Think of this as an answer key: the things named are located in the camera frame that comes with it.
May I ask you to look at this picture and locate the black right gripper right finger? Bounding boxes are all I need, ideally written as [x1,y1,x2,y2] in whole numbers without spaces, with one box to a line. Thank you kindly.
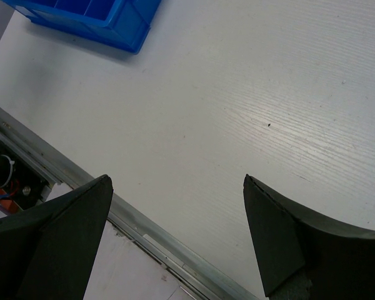
[243,176,375,299]

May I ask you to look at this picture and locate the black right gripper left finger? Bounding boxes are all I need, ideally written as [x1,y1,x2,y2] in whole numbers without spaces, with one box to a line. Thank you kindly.
[0,175,113,299]

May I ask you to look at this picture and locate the blue divided bin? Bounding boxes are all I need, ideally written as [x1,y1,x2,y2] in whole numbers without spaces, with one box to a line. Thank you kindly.
[3,0,161,54]

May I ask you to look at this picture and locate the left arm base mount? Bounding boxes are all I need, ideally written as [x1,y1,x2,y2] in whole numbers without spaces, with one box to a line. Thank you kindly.
[0,141,48,214]

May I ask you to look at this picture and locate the aluminium table edge rail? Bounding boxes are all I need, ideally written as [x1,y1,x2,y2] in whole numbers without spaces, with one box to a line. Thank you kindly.
[0,108,255,299]

